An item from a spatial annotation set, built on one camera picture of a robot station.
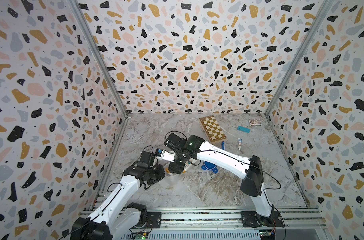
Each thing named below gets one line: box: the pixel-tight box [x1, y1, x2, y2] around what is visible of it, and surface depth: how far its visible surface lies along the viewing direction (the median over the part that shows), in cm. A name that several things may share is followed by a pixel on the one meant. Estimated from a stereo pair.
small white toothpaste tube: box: [238, 138, 243, 151], surface depth 105 cm
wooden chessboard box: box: [199, 115, 228, 145], surface depth 112 cm
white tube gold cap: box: [182, 161, 191, 174], surface depth 70 cm
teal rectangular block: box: [237, 125, 251, 133], surface depth 115 cm
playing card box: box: [248, 119, 262, 127], surface depth 119 cm
